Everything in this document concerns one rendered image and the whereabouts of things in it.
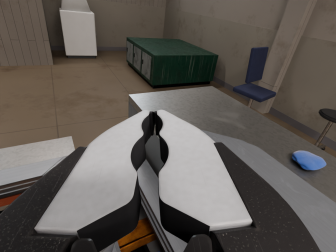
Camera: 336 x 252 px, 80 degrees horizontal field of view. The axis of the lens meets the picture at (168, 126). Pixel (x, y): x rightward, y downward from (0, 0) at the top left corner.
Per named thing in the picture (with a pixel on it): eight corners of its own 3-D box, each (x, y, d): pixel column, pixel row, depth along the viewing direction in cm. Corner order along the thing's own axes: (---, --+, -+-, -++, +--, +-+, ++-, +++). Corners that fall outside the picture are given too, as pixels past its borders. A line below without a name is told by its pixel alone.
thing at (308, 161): (309, 176, 71) (314, 170, 69) (284, 158, 78) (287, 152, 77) (327, 167, 77) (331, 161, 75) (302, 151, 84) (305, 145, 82)
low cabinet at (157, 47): (212, 84, 462) (219, 55, 428) (151, 89, 396) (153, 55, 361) (176, 63, 585) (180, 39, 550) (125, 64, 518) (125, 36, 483)
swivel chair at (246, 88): (271, 127, 320) (303, 57, 263) (240, 131, 299) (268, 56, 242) (245, 108, 369) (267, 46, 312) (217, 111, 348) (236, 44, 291)
